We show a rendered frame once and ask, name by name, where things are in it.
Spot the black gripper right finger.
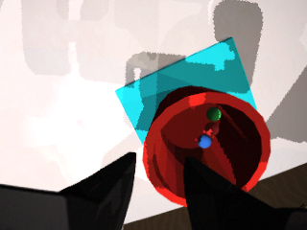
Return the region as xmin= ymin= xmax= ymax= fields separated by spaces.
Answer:
xmin=183 ymin=157 xmax=307 ymax=230

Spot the green marble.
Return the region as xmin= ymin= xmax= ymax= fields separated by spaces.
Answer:
xmin=207 ymin=107 xmax=222 ymax=122

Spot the dark red ball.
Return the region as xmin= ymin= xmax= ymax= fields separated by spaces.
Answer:
xmin=205 ymin=122 xmax=219 ymax=136

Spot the dark blue marble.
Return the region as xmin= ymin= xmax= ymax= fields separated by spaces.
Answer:
xmin=198 ymin=134 xmax=211 ymax=149

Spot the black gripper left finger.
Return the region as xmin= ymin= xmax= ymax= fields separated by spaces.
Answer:
xmin=0 ymin=152 xmax=137 ymax=230

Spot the red cup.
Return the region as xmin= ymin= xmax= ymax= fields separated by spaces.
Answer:
xmin=142 ymin=85 xmax=271 ymax=207

